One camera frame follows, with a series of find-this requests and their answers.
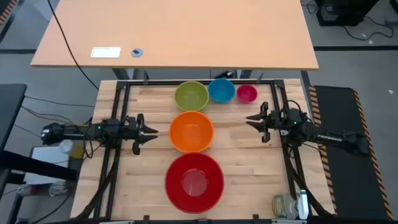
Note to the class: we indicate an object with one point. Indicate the white box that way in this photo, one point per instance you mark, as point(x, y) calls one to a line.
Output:
point(46, 154)

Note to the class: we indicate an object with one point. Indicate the large red plastic bowl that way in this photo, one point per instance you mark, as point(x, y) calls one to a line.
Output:
point(194, 183)

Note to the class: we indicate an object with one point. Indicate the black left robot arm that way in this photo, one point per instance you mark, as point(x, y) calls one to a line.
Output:
point(74, 132)

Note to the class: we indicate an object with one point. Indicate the green label spray bottle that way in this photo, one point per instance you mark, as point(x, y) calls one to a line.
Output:
point(284, 206)

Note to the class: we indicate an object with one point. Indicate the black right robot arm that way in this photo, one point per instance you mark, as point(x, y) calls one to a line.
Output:
point(329, 138)

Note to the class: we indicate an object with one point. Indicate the black aluminium frame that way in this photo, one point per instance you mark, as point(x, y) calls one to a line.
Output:
point(155, 82)

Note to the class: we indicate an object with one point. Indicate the light wooden desk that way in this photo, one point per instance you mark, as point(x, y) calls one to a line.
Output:
point(186, 31)

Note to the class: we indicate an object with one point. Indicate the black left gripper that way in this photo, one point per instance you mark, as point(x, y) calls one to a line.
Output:
point(136, 137)

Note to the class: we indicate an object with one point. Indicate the translucent plastic container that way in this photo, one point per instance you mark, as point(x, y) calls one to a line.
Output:
point(66, 146)

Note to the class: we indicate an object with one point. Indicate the green plastic bowl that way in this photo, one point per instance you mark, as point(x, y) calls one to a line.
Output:
point(191, 96)

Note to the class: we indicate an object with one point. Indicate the black hazard striped floor mat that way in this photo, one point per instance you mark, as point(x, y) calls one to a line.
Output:
point(7, 11)
point(342, 186)

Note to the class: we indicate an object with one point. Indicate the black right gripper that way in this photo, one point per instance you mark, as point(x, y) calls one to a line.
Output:
point(273, 119)

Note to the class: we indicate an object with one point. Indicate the small pink plastic bowl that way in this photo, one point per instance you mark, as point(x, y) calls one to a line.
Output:
point(247, 93)

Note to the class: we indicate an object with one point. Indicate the black side table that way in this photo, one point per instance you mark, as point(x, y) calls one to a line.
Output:
point(9, 109)

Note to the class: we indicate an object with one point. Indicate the orange plastic bowl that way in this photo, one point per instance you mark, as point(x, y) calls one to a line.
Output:
point(191, 132)

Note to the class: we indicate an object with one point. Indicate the black computer case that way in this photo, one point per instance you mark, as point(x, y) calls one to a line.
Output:
point(342, 12)

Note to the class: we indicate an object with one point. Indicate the white flat card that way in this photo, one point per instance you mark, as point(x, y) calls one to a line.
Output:
point(105, 52)

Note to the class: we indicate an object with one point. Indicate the blue plastic bowl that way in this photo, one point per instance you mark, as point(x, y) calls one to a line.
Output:
point(221, 90)

